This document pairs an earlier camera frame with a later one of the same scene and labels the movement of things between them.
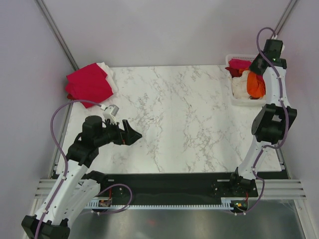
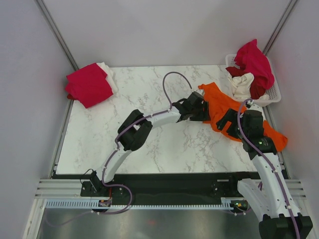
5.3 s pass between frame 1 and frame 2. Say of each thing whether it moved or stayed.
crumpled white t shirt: stayed
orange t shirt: moved
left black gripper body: moved
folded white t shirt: stayed
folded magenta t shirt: stayed
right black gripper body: moved
